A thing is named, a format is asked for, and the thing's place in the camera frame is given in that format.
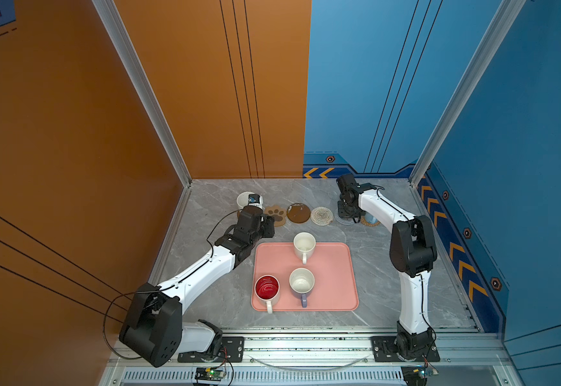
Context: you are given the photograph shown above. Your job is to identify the light blue mug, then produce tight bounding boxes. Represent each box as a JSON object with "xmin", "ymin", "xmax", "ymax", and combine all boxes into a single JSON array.
[{"xmin": 364, "ymin": 212, "xmax": 378, "ymax": 225}]

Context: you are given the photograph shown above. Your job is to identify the white woven round coaster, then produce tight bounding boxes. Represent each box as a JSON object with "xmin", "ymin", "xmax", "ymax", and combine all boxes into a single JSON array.
[{"xmin": 310, "ymin": 207, "xmax": 334, "ymax": 226}]

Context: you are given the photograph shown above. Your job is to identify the paw shaped cork coaster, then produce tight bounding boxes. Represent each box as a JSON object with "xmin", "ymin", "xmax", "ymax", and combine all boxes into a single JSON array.
[{"xmin": 264, "ymin": 205, "xmax": 287, "ymax": 227}]

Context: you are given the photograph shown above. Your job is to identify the dark brown rimmed coaster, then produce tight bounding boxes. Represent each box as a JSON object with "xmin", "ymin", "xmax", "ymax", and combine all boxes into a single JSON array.
[{"xmin": 287, "ymin": 203, "xmax": 311, "ymax": 224}]

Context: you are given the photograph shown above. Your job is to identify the purple mug white inside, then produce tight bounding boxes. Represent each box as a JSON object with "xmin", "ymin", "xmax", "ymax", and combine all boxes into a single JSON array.
[{"xmin": 289, "ymin": 268, "xmax": 316, "ymax": 308}]

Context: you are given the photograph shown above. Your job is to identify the blue grey woven coaster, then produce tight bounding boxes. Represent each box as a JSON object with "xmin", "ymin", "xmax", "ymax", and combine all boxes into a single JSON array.
[{"xmin": 335, "ymin": 216, "xmax": 355, "ymax": 226}]

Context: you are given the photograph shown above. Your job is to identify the tan wicker round coaster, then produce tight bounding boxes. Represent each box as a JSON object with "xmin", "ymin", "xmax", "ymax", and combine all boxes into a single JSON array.
[{"xmin": 360, "ymin": 216, "xmax": 380, "ymax": 227}]

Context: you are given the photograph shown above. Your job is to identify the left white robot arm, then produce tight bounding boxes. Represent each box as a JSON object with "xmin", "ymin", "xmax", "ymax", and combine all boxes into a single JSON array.
[{"xmin": 119, "ymin": 205, "xmax": 275, "ymax": 368}]

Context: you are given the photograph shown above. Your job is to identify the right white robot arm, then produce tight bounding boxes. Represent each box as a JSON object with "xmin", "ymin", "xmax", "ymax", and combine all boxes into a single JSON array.
[{"xmin": 336, "ymin": 174, "xmax": 440, "ymax": 362}]

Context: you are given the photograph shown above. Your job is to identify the red inside white mug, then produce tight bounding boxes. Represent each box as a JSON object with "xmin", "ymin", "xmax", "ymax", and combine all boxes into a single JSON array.
[{"xmin": 255, "ymin": 275, "xmax": 280, "ymax": 314}]

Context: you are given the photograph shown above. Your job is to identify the pink rectangular tray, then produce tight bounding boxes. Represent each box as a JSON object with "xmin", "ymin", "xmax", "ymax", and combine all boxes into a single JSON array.
[{"xmin": 251, "ymin": 243, "xmax": 359, "ymax": 313}]

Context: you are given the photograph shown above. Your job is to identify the green circuit board left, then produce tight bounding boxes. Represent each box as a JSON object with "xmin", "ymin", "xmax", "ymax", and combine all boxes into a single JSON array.
[{"xmin": 194, "ymin": 368, "xmax": 227, "ymax": 385}]

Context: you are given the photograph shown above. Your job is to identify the circuit board right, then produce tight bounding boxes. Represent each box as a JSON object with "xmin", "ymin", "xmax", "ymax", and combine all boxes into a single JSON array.
[{"xmin": 401, "ymin": 367, "xmax": 439, "ymax": 386}]

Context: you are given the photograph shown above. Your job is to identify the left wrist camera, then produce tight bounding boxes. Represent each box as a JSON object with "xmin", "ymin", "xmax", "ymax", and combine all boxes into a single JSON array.
[{"xmin": 248, "ymin": 193, "xmax": 264, "ymax": 209}]

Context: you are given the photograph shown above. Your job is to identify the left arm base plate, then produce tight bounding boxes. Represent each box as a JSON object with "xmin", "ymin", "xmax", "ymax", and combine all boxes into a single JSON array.
[{"xmin": 177, "ymin": 336, "xmax": 244, "ymax": 363}]

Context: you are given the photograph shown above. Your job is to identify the aluminium front rail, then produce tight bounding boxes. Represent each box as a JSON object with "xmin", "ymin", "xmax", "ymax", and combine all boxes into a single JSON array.
[{"xmin": 100, "ymin": 329, "xmax": 523, "ymax": 385}]

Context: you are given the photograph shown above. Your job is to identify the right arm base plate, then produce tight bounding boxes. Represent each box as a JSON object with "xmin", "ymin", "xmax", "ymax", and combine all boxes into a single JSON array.
[{"xmin": 370, "ymin": 335, "xmax": 441, "ymax": 363}]

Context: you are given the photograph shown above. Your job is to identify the aluminium corner post right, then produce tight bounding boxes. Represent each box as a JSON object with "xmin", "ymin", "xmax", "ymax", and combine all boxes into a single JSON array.
[{"xmin": 408, "ymin": 0, "xmax": 526, "ymax": 188}]

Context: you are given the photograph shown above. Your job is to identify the aluminium corner post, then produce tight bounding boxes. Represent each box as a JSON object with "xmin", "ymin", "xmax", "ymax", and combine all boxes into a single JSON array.
[
  {"xmin": 408, "ymin": 0, "xmax": 526, "ymax": 188},
  {"xmin": 92, "ymin": 0, "xmax": 192, "ymax": 188}
]

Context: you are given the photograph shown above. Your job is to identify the aluminium corner post left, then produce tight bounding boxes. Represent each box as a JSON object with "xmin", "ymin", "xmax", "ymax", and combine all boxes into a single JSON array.
[{"xmin": 92, "ymin": 0, "xmax": 192, "ymax": 188}]

